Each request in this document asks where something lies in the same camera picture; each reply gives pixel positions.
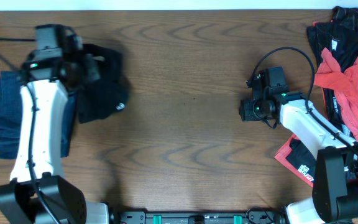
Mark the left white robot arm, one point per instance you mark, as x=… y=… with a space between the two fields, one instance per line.
x=37 y=191

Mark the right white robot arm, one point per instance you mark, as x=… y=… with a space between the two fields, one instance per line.
x=335 y=186

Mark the black t-shirt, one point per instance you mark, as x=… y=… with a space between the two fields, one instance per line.
x=107 y=95

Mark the red and black garment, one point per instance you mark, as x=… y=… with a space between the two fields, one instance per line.
x=340 y=93

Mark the black patterned garment with orange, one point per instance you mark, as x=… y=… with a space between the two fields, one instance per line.
x=339 y=36

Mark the folded blue denim garment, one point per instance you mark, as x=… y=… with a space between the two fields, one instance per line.
x=11 y=116

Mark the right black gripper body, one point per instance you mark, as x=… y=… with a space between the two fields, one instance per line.
x=254 y=110

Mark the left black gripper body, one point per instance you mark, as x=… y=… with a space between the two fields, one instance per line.
x=89 y=66

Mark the black mounting rail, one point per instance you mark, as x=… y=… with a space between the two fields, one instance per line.
x=254 y=215

